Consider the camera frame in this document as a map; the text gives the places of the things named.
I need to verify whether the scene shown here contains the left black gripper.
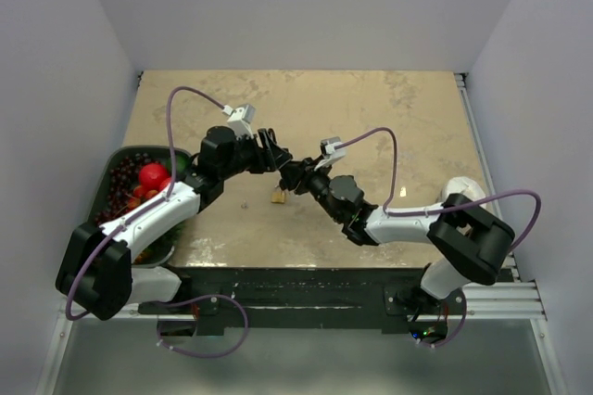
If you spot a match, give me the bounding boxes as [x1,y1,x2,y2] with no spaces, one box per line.
[220,128,291,181]

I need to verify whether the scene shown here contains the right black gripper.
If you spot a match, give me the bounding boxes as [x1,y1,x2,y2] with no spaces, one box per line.
[280,154,344,223]

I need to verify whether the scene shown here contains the black padlock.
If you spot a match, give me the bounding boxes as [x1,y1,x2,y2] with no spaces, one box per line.
[278,160,300,191]

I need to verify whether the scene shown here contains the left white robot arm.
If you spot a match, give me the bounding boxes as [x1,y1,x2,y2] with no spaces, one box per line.
[56,126,292,321]

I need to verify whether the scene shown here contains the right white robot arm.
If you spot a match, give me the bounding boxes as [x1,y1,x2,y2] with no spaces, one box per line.
[279,159,515,314]

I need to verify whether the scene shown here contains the brass padlock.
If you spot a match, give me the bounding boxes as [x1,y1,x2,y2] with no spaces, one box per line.
[271,187,287,204]

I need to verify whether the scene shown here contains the red toy apple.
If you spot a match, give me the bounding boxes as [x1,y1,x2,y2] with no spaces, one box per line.
[138,163,170,190]

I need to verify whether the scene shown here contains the red toy cherries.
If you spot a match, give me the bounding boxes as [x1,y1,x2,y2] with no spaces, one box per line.
[123,177,170,211]

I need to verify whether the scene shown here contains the dark red grape bunch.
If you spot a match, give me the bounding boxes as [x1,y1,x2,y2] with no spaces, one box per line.
[91,152,154,226]

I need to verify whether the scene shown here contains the dark green fruit tray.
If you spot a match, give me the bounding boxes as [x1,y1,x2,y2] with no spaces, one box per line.
[79,145,196,269]

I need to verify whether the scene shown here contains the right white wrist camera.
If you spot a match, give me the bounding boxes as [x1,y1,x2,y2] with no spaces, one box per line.
[314,137,347,171]

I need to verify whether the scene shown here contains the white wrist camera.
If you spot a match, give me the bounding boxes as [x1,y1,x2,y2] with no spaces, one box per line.
[222,104,256,138]
[314,137,347,171]

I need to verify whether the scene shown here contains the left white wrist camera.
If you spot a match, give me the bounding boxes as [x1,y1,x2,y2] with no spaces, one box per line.
[222,104,256,138]

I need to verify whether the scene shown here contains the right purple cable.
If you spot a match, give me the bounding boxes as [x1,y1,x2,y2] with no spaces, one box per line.
[333,127,543,349]

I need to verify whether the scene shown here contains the purple cable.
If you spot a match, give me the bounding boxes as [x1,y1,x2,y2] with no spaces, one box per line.
[64,85,251,359]
[333,127,543,349]

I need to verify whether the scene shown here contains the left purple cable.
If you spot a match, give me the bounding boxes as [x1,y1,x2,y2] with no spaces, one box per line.
[64,85,251,359]

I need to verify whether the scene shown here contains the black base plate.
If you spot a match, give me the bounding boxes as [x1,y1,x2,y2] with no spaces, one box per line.
[81,264,469,338]

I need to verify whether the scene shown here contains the aluminium frame rail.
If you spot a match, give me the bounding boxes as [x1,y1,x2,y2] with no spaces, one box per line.
[59,279,550,321]

